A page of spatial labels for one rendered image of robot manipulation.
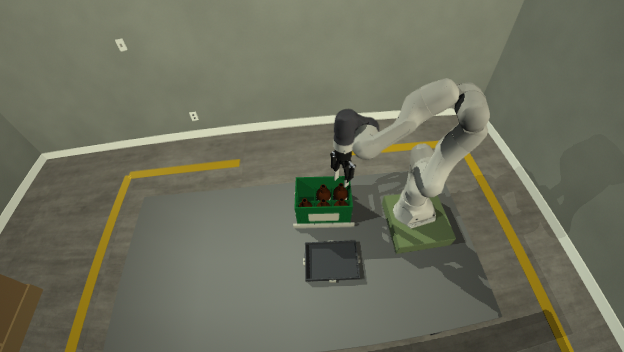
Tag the green bottle crate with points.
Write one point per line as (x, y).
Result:
(306, 187)

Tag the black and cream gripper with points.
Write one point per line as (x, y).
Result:
(345, 161)

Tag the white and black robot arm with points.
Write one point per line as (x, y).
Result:
(413, 209)

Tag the brown glass bottle with white label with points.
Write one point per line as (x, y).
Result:
(323, 193)

